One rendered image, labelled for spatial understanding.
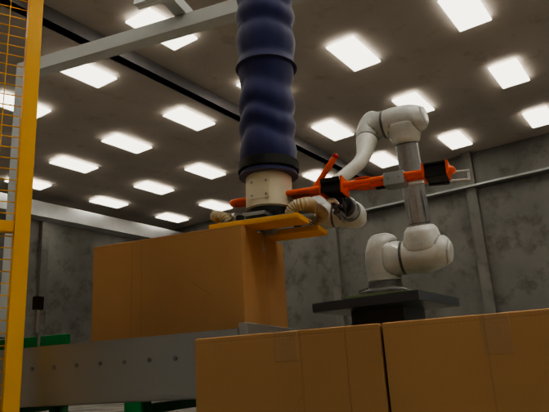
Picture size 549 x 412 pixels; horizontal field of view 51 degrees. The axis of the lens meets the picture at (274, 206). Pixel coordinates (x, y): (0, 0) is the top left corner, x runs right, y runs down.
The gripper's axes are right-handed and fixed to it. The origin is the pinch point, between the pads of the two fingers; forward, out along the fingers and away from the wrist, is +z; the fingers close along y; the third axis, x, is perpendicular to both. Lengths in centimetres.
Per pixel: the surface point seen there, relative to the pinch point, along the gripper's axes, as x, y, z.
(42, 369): 93, 56, 35
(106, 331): 80, 44, 19
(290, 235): 17.7, 12.4, -3.6
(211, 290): 39, 34, 20
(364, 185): -13.3, 1.9, 6.9
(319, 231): 6.5, 12.7, -3.6
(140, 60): 529, -554, -660
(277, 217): 14.6, 11.7, 17.9
